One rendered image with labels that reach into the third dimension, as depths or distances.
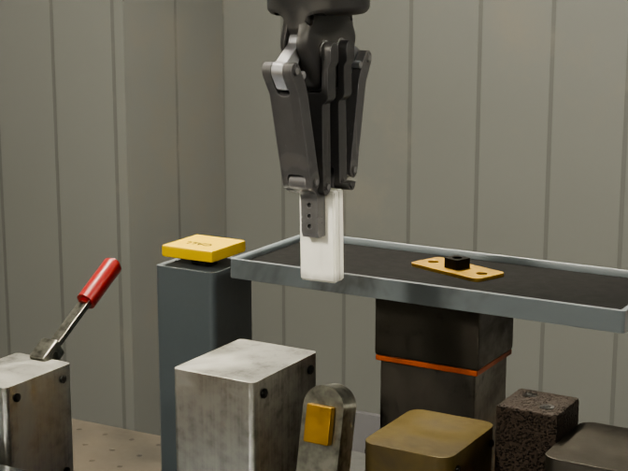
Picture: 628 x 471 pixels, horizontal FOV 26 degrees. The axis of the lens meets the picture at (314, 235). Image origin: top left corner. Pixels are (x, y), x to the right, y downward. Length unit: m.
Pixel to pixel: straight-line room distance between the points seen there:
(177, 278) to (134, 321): 2.43
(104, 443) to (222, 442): 1.04
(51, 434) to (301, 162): 0.44
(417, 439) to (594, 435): 0.14
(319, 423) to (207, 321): 0.28
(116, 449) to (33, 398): 0.84
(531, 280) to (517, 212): 2.49
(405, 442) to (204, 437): 0.17
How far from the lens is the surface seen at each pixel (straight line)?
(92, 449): 2.11
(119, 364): 3.80
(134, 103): 3.66
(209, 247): 1.31
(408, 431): 1.05
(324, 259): 1.02
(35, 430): 1.28
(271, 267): 1.21
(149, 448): 2.11
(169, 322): 1.34
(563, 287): 1.17
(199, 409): 1.10
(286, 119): 0.97
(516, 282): 1.18
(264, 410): 1.09
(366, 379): 3.98
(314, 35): 0.98
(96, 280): 1.36
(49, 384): 1.29
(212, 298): 1.30
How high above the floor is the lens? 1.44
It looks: 12 degrees down
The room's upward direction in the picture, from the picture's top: straight up
